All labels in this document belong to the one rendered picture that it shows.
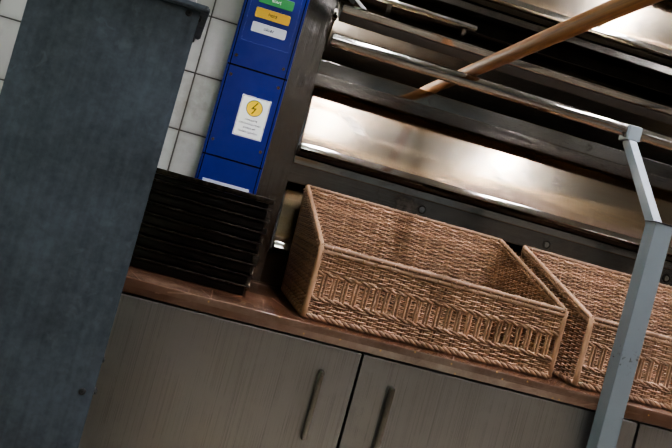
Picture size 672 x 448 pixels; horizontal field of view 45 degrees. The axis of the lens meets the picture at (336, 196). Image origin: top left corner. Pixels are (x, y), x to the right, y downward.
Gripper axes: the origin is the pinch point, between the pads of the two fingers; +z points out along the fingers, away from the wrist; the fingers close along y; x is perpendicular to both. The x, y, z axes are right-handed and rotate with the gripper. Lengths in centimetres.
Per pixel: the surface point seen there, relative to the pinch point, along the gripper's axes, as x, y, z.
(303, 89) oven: -0.7, 28.1, 8.7
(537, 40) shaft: 67, -16, 0
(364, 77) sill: -0.6, 14.3, 17.6
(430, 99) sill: 4.0, 4.8, 33.0
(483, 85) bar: 37.1, -5.9, 19.0
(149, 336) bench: 69, 73, -6
